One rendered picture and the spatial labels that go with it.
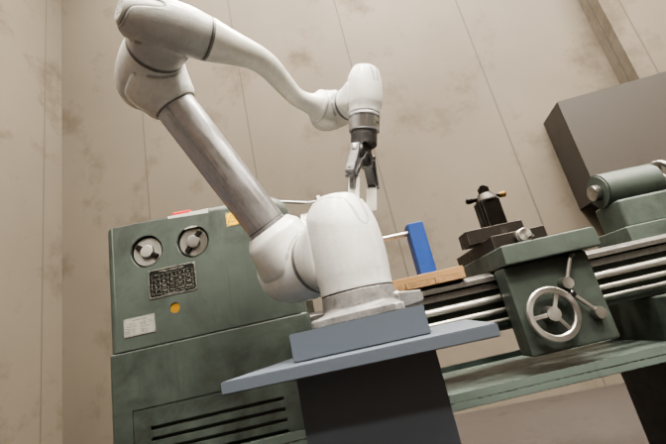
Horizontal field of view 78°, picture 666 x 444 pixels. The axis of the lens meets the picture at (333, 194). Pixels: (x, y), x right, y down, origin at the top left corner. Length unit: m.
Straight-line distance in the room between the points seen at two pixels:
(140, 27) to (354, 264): 0.64
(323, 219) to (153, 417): 0.82
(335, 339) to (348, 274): 0.13
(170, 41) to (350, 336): 0.69
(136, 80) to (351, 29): 3.82
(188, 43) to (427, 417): 0.85
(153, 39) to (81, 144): 4.59
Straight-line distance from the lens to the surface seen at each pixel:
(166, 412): 1.41
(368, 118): 1.17
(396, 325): 0.76
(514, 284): 1.40
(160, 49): 1.00
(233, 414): 1.35
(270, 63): 1.07
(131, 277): 1.46
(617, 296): 1.68
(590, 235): 1.48
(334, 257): 0.83
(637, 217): 1.86
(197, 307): 1.37
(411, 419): 0.78
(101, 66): 5.90
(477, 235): 1.53
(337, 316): 0.82
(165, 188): 4.66
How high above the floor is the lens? 0.78
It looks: 18 degrees up
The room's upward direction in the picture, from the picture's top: 13 degrees counter-clockwise
